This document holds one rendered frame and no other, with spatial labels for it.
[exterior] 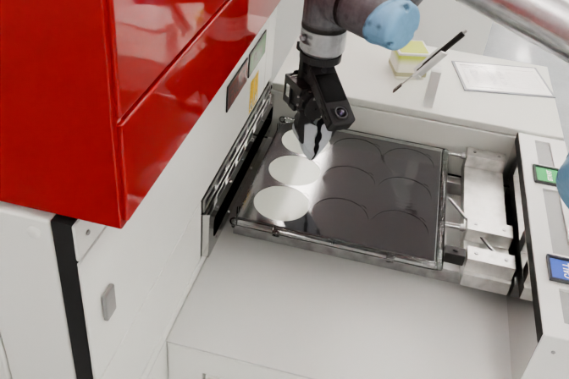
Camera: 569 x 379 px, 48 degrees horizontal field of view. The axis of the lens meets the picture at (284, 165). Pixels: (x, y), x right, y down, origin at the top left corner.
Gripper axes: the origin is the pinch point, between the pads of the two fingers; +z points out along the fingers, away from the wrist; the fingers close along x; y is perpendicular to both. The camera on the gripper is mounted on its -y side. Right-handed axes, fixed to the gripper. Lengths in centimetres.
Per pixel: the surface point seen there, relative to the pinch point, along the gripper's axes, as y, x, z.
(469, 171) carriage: -5.3, -35.8, 9.3
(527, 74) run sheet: 12, -67, 0
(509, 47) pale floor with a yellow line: 179, -260, 97
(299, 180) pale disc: 2.6, 0.8, 7.3
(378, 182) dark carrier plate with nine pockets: -3.5, -13.5, 7.3
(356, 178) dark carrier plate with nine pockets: -0.9, -10.0, 7.4
